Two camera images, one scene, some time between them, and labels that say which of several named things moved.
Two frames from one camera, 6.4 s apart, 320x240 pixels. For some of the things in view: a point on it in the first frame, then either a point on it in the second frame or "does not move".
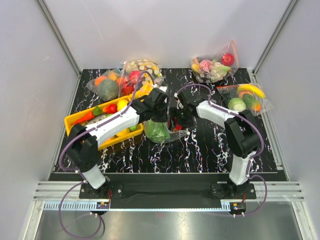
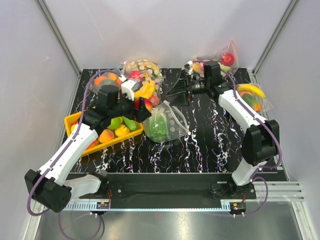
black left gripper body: (160, 113) → (126, 107)
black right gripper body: (182, 116) → (197, 87)
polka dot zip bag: (139, 75) does not move
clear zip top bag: (160, 132) does not move
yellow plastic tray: (69, 125) does not move
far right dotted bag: (209, 71) does not move
